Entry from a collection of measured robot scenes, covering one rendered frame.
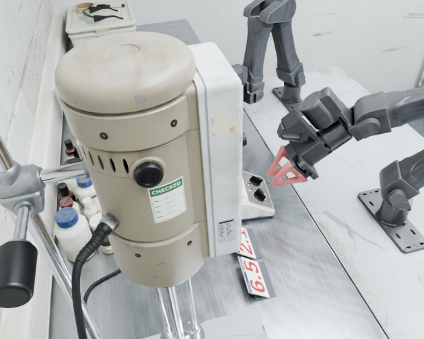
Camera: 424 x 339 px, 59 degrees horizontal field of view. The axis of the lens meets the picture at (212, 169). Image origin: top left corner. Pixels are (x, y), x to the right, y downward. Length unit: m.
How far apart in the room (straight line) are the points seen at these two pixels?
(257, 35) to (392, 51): 1.95
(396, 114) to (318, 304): 0.41
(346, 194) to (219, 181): 0.78
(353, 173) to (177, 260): 0.84
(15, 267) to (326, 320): 0.65
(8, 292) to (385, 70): 2.90
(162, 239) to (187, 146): 0.09
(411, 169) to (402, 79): 2.30
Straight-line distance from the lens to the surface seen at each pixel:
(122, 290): 0.88
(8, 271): 0.29
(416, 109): 0.82
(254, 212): 0.94
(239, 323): 0.80
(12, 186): 0.34
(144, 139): 0.26
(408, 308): 0.90
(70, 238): 0.89
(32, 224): 0.38
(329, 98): 0.79
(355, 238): 0.97
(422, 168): 0.91
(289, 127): 0.78
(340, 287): 0.88
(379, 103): 0.81
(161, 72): 0.25
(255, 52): 1.14
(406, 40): 3.02
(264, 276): 0.86
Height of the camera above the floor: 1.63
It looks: 41 degrees down
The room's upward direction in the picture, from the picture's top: 3 degrees counter-clockwise
